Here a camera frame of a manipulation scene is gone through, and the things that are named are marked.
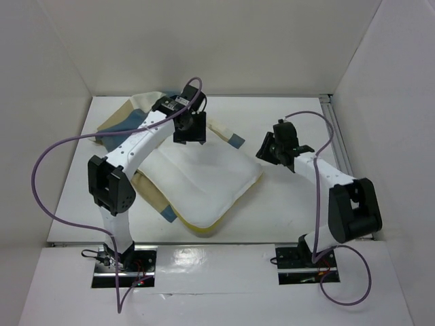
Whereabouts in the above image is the aluminium rail front edge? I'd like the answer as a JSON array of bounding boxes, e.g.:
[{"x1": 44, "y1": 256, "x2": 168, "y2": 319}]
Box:
[{"x1": 47, "y1": 241, "x2": 298, "y2": 247}]

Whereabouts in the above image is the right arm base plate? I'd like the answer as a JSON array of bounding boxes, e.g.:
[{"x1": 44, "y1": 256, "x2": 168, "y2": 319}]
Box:
[{"x1": 269, "y1": 247, "x2": 341, "y2": 285}]

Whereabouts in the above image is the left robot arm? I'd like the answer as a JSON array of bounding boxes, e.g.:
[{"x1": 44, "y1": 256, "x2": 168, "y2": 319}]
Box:
[{"x1": 88, "y1": 84, "x2": 207, "y2": 271}]

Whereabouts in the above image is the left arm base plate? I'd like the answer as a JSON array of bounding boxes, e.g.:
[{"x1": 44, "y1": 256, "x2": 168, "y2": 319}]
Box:
[{"x1": 81, "y1": 246, "x2": 157, "y2": 289}]

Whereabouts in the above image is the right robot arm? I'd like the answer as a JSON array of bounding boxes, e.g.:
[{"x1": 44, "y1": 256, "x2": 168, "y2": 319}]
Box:
[{"x1": 256, "y1": 120, "x2": 383, "y2": 266}]

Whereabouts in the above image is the white pillow yellow edge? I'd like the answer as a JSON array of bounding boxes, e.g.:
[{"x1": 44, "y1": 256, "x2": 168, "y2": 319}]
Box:
[{"x1": 132, "y1": 136, "x2": 262, "y2": 234}]

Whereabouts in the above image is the blue beige checked pillowcase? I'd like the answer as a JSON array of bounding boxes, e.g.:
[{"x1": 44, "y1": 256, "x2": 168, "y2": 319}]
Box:
[{"x1": 91, "y1": 90, "x2": 246, "y2": 223}]

